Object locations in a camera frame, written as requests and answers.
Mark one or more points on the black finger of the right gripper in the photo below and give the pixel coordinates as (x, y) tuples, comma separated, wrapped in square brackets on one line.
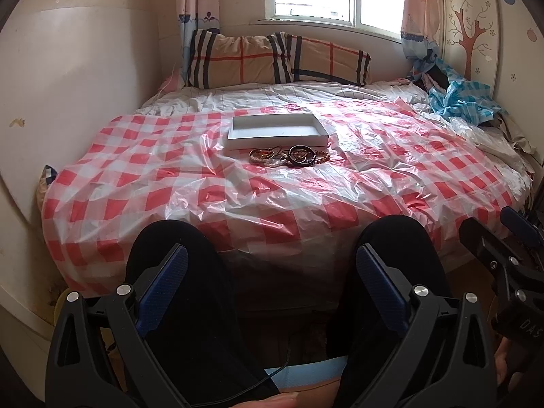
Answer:
[(488, 246), (520, 226)]

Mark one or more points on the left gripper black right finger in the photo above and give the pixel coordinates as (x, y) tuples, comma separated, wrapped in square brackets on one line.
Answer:
[(443, 357)]

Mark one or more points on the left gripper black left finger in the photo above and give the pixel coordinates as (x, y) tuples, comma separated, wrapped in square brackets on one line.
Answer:
[(99, 356)]

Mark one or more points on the person's right hand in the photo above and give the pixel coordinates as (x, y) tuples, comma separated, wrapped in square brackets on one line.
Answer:
[(506, 358)]

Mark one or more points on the person's left hand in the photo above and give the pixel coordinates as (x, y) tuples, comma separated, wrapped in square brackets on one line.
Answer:
[(282, 400)]

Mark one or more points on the blue white checkered plastic bag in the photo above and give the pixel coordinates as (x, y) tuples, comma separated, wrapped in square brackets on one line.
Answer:
[(463, 98)]

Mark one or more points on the person's black trousers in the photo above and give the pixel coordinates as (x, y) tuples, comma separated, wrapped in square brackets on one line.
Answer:
[(227, 325)]

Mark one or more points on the wardrobe with tree decal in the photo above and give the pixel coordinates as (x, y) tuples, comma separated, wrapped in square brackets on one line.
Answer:
[(499, 43)]

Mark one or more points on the red white checkered plastic sheet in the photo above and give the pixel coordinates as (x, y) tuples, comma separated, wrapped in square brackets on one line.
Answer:
[(385, 159)]

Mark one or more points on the right pink cartoon curtain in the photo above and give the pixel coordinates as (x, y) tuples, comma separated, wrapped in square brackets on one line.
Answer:
[(422, 33)]

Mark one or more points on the pink cartoon curtain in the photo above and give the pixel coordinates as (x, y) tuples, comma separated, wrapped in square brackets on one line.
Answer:
[(422, 33), (193, 15)]

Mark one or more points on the right beige plaid pillow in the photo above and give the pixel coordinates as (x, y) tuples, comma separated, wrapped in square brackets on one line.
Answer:
[(324, 61)]

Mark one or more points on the beige plaid pillow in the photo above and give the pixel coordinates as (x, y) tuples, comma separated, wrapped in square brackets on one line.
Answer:
[(216, 60), (324, 61)]

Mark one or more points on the white shallow cardboard box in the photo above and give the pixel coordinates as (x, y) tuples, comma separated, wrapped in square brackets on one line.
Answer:
[(278, 129)]

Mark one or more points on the white striped bed sheet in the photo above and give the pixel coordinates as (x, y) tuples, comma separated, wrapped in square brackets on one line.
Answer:
[(248, 96)]

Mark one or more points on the pink cloth by pillow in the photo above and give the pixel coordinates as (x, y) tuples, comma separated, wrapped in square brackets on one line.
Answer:
[(172, 83)]

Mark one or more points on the left beige plaid pillow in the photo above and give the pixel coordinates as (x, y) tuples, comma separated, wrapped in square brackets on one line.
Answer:
[(216, 60)]

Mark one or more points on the left pink cartoon curtain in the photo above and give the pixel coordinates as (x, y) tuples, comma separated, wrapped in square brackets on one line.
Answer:
[(193, 15)]

